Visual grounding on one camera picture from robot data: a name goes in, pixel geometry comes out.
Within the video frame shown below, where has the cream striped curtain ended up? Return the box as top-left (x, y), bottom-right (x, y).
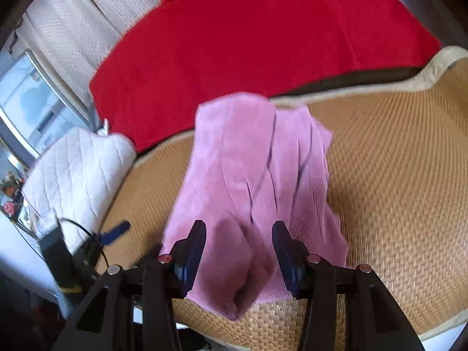
top-left (16, 0), bottom-right (161, 113)

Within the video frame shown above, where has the tan woven bed mat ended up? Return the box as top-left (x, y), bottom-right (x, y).
top-left (102, 46), bottom-right (467, 350)

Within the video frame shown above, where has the red blanket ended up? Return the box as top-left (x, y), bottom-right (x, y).
top-left (90, 0), bottom-right (440, 151)

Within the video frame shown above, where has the thin black cable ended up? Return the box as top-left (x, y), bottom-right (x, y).
top-left (58, 218), bottom-right (110, 271)

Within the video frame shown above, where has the white quilted pillow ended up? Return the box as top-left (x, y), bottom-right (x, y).
top-left (21, 127), bottom-right (136, 253)

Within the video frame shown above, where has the pink corduroy zip jacket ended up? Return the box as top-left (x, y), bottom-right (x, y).
top-left (163, 93), bottom-right (348, 321)

